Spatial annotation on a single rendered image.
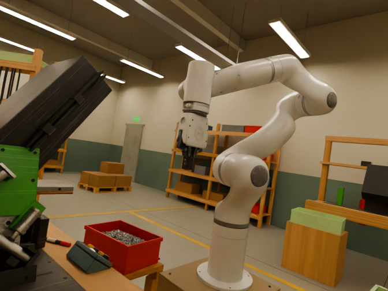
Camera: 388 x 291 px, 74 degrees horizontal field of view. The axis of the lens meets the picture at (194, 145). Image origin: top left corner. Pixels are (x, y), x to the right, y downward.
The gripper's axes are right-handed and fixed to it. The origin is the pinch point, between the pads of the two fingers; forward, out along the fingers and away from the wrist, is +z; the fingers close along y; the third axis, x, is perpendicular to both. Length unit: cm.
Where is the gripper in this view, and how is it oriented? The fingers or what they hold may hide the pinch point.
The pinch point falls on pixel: (187, 163)
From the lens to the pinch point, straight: 79.8
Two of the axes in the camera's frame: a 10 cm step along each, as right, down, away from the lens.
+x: -7.4, -0.8, 6.7
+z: -1.4, 9.9, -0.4
